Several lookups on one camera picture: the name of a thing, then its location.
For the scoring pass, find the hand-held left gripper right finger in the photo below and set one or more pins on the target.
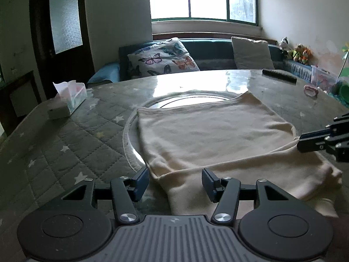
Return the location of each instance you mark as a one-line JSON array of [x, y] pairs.
[[208, 183]]

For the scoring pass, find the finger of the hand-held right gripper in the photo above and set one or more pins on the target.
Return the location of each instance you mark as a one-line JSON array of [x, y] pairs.
[[309, 141], [341, 119]]

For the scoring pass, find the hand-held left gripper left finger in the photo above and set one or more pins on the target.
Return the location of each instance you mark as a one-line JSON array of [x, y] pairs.
[[142, 183]]

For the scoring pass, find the cream garment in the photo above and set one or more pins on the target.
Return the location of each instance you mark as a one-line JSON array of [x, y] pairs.
[[218, 131]]

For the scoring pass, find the small pink object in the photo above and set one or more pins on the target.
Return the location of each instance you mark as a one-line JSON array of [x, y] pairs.
[[311, 90]]

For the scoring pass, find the clear plastic storage box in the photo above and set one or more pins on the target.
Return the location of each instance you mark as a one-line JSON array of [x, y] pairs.
[[324, 77]]

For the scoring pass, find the orange plush toy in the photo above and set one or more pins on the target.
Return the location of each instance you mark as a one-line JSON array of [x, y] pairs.
[[306, 56]]

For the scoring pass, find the black remote control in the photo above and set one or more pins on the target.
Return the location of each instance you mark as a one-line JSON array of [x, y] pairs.
[[279, 75]]

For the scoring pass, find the brown plush toy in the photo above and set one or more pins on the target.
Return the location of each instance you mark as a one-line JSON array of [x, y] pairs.
[[298, 52]]

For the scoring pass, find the round glass turntable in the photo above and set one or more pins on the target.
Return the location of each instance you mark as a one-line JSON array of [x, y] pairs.
[[177, 102]]

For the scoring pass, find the black and white plush toy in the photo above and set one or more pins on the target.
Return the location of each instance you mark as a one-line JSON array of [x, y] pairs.
[[285, 46]]

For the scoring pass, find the plain grey pillow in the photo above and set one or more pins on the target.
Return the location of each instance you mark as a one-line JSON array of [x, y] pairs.
[[252, 53]]

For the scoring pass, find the clear tissue box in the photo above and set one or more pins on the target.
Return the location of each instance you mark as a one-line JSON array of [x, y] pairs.
[[69, 98]]

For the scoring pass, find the blue blanket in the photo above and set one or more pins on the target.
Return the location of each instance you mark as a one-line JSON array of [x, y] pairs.
[[107, 72]]

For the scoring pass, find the butterfly print pillow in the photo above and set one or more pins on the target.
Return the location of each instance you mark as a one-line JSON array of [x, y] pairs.
[[163, 58]]

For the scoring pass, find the dark teal sofa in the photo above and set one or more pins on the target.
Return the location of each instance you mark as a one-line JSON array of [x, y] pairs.
[[212, 51]]

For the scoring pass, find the dark wooden cabinet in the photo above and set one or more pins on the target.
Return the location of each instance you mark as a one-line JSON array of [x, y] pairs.
[[19, 101]]

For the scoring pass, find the dark door with frosted glass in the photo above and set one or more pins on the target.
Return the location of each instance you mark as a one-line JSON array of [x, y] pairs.
[[61, 32]]

